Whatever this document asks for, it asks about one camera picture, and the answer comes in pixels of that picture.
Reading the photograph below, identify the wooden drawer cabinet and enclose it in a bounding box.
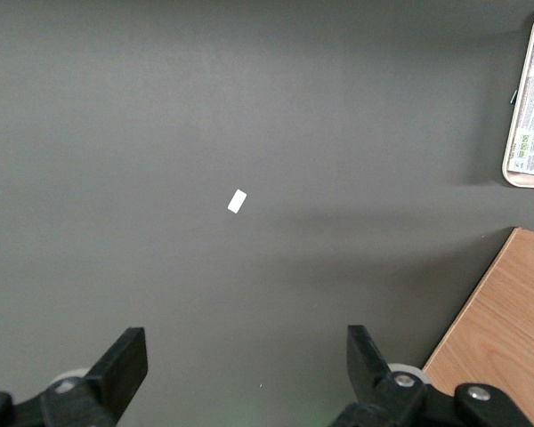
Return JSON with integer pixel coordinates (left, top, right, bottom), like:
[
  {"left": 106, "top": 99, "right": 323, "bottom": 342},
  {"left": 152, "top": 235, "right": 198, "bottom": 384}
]
[{"left": 422, "top": 226, "right": 534, "bottom": 427}]

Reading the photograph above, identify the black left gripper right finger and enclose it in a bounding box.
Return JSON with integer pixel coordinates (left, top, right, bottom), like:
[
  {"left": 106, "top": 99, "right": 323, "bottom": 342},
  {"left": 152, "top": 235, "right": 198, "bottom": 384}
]
[{"left": 328, "top": 324, "right": 534, "bottom": 427}]

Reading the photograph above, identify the small white paper tag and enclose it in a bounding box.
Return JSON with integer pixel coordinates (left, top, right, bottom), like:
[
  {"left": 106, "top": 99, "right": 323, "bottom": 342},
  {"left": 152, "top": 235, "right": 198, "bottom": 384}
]
[{"left": 227, "top": 189, "right": 249, "bottom": 216}]

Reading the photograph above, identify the beige plastic tray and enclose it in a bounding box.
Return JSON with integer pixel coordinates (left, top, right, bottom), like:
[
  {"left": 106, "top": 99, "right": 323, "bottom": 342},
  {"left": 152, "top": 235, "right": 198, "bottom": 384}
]
[{"left": 501, "top": 4, "right": 534, "bottom": 190}]

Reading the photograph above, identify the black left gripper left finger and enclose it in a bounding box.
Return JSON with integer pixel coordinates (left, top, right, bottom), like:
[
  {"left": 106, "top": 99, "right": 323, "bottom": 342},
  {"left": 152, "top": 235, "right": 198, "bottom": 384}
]
[{"left": 0, "top": 327, "right": 150, "bottom": 427}]

